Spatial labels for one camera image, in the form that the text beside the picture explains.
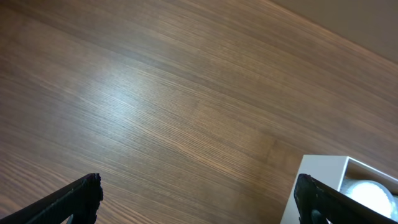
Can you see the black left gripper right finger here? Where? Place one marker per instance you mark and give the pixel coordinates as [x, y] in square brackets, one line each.
[319, 203]

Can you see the white cotton swab container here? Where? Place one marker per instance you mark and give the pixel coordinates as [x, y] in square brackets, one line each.
[371, 194]

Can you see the beige open cardboard box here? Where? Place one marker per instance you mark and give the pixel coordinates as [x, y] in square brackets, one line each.
[332, 170]

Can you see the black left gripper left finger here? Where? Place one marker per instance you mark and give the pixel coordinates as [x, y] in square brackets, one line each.
[76, 203]

